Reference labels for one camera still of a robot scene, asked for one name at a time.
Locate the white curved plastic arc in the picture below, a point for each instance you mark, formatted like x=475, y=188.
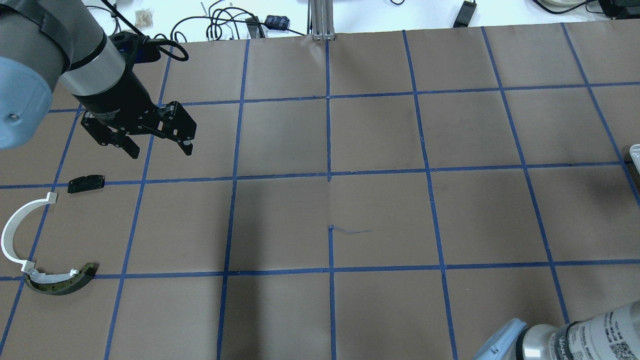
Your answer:
x=10, y=228

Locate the brown paper table cover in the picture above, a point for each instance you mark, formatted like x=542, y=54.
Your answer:
x=396, y=195

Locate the dark green curved brake shoe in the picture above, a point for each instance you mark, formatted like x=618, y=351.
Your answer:
x=60, y=284

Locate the small black flat part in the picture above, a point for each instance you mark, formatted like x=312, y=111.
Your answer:
x=91, y=182

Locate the black power adapter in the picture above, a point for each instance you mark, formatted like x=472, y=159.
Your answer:
x=465, y=14

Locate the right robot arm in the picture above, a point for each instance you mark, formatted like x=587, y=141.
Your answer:
x=612, y=335

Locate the metal ribbed tray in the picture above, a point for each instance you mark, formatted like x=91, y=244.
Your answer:
x=634, y=152

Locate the blue checkered small box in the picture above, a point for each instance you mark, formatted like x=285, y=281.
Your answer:
x=277, y=22

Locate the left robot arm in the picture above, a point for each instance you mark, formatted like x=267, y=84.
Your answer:
x=49, y=42

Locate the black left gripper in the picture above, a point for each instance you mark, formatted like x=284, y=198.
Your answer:
x=116, y=104

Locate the aluminium frame post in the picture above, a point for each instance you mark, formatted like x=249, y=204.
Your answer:
x=321, y=20

